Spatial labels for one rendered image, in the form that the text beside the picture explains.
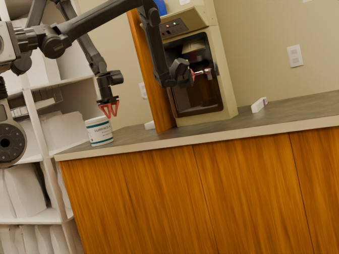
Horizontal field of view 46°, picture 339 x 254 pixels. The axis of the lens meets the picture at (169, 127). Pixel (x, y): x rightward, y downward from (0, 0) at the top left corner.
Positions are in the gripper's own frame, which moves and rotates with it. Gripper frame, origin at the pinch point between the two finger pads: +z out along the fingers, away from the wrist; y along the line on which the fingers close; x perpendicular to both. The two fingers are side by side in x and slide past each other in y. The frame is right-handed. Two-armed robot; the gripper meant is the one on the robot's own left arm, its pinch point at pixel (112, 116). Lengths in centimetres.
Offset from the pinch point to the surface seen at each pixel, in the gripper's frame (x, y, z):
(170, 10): -27, 33, -45
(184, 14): -39, 23, -39
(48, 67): 92, 52, -38
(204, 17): -46, 30, -36
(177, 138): -31.9, 3.5, 16.2
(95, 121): 23.2, 11.8, 2.1
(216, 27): -46, 41, -31
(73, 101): 100, 75, -10
